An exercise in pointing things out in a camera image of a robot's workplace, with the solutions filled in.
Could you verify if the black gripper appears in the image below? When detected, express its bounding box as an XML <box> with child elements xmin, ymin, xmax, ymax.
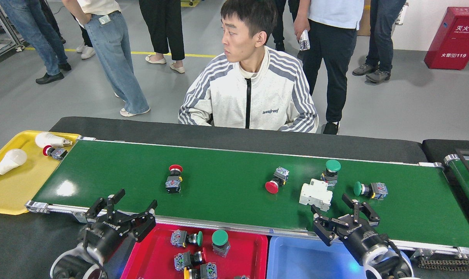
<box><xmin>311</xmin><ymin>193</ymin><xmax>391</xmax><ymax>267</ymax></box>
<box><xmin>78</xmin><ymin>189</ymin><xmax>158</xmax><ymax>265</ymax></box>

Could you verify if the brown cardboard box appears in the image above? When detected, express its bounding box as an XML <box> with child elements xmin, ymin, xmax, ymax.
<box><xmin>357</xmin><ymin>0</ymin><xmax>371</xmax><ymax>36</ymax></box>

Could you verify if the white light bulb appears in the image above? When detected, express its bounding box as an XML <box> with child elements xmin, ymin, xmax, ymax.
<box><xmin>0</xmin><ymin>149</ymin><xmax>28</xmax><ymax>179</ymax></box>
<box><xmin>35</xmin><ymin>132</ymin><xmax>73</xmax><ymax>149</ymax></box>

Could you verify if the white flask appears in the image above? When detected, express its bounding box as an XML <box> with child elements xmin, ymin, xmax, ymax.
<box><xmin>395</xmin><ymin>2</ymin><xmax>409</xmax><ymax>26</ymax></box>

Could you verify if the yellow push button switch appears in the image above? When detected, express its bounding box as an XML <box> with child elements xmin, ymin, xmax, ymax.
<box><xmin>183</xmin><ymin>262</ymin><xmax>218</xmax><ymax>279</ymax></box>

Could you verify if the red fire extinguisher cabinet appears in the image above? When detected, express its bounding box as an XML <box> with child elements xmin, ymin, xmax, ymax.
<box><xmin>424</xmin><ymin>7</ymin><xmax>469</xmax><ymax>71</ymax></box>

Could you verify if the white circuit breaker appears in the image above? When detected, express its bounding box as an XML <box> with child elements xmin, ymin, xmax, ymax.
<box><xmin>299</xmin><ymin>179</ymin><xmax>333</xmax><ymax>212</ymax></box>

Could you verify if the wide green conveyor belt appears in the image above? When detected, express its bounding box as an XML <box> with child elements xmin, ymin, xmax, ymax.
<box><xmin>24</xmin><ymin>136</ymin><xmax>469</xmax><ymax>258</ymax></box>

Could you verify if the clear water bottle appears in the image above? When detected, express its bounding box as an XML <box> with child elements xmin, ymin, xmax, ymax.
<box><xmin>298</xmin><ymin>29</ymin><xmax>311</xmax><ymax>52</ymax></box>

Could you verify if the black drive chain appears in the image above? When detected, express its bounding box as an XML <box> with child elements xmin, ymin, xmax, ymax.
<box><xmin>419</xmin><ymin>257</ymin><xmax>469</xmax><ymax>271</ymax></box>

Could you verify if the yellow plastic tray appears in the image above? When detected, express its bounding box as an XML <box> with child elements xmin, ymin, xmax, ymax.
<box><xmin>0</xmin><ymin>130</ymin><xmax>81</xmax><ymax>215</ymax></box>

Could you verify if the seated person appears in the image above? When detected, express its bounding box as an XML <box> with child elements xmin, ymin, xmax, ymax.
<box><xmin>178</xmin><ymin>0</ymin><xmax>319</xmax><ymax>133</ymax></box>

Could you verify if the blue plastic tray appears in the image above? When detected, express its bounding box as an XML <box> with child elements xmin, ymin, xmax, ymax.
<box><xmin>266</xmin><ymin>236</ymin><xmax>413</xmax><ymax>279</ymax></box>

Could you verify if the standing person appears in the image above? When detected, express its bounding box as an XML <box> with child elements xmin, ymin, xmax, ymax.
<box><xmin>76</xmin><ymin>23</ymin><xmax>96</xmax><ymax>60</ymax></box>
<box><xmin>294</xmin><ymin>0</ymin><xmax>365</xmax><ymax>135</ymax></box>
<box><xmin>352</xmin><ymin>0</ymin><xmax>407</xmax><ymax>84</ymax></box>
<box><xmin>139</xmin><ymin>0</ymin><xmax>185</xmax><ymax>74</ymax></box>
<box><xmin>62</xmin><ymin>0</ymin><xmax>150</xmax><ymax>117</ymax></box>
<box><xmin>0</xmin><ymin>0</ymin><xmax>72</xmax><ymax>84</ymax></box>

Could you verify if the red plastic tray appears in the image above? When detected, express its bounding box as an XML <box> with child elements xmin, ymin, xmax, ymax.
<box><xmin>120</xmin><ymin>223</ymin><xmax>269</xmax><ymax>279</ymax></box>

